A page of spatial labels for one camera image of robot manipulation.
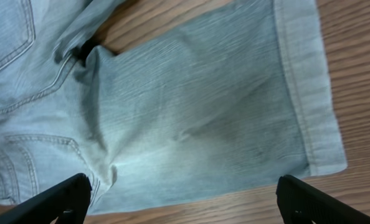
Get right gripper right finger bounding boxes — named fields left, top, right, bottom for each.
left=276, top=175, right=370, bottom=224

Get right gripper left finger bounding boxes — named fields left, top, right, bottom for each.
left=0, top=173, right=92, bottom=224

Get light blue denim shorts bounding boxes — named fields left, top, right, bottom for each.
left=0, top=0, right=347, bottom=214

